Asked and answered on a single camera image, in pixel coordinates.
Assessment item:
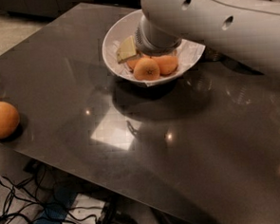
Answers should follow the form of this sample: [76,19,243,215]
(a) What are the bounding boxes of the large orange on table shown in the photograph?
[0,102,20,139]

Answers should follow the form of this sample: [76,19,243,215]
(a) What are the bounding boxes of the white bowl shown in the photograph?
[99,5,209,90]

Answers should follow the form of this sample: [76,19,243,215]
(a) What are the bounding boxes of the white paper napkin liner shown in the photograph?
[102,40,205,88]

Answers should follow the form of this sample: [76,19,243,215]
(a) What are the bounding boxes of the black cables on floor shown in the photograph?
[0,161,139,224]

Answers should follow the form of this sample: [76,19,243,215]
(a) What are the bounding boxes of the glass jar of nuts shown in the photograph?
[204,47,225,62]

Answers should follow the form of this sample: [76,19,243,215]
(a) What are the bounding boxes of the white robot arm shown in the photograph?
[117,0,280,77]

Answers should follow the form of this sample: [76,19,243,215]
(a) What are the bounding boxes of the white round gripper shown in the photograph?
[117,16,182,63]

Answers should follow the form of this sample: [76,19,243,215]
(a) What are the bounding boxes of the blue mat on floor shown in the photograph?
[33,187,77,224]

